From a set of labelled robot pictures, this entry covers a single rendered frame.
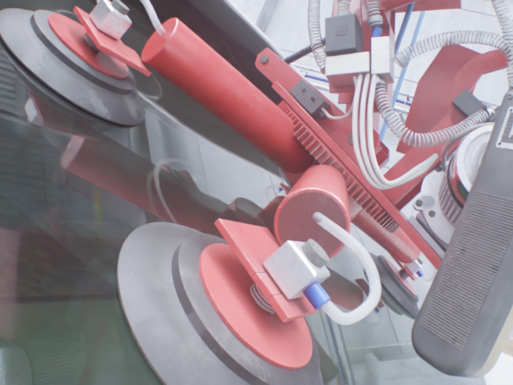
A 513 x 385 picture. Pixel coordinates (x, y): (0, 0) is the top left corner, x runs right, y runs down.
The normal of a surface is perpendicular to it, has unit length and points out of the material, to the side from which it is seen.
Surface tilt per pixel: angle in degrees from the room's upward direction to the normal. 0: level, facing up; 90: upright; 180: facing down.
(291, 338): 26
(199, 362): 38
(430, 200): 82
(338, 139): 90
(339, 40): 90
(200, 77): 110
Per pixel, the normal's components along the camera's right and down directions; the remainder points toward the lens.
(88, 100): 0.80, -0.27
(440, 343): -0.84, -0.32
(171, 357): 0.41, -0.61
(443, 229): -0.33, -0.25
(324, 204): -0.21, 0.15
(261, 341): 0.68, -0.68
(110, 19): 0.55, 0.72
